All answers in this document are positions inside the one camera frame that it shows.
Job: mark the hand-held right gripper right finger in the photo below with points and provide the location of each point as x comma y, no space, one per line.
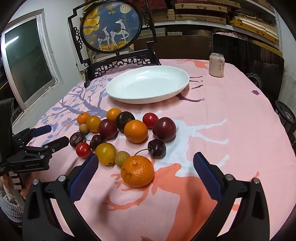
205,176

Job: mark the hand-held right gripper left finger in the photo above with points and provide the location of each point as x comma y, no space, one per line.
85,176

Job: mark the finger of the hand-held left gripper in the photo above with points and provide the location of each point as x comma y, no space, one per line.
56,144
41,131

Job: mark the wrinkled purple passion fruit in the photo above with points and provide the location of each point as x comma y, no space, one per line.
77,139

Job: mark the tan longan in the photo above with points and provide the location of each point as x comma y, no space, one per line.
83,128
122,159

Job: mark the small mandarin orange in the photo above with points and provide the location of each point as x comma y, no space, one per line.
82,118

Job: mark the small yellow-orange citrus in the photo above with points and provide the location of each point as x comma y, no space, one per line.
93,123
113,114

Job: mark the large mandarin orange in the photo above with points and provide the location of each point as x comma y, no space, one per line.
137,172

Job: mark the dark cherry with long stem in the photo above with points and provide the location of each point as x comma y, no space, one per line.
156,148

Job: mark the large dark red plum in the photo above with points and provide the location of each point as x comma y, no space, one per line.
164,129

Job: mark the smooth purple passion fruit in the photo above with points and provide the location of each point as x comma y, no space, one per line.
124,120

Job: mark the red cherry tomato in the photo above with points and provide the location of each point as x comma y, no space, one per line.
83,150
150,119

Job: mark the white oval plate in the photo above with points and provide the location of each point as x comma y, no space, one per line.
148,84

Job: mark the person's left hand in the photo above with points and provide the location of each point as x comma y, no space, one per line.
25,188

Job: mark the dark red cherry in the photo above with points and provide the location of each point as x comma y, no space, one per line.
97,141

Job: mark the white framed window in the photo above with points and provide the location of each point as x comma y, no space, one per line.
25,62

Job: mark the white ribbed object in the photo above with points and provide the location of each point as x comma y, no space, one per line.
10,206

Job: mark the black round metal object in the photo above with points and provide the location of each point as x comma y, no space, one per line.
285,115

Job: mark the beige drink can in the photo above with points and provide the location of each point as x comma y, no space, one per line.
216,65

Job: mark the round deer painting screen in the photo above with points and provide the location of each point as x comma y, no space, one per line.
111,27

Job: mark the dark brown board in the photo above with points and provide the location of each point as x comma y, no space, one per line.
180,46

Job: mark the shelf of wooden boxes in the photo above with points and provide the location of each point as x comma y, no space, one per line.
208,14

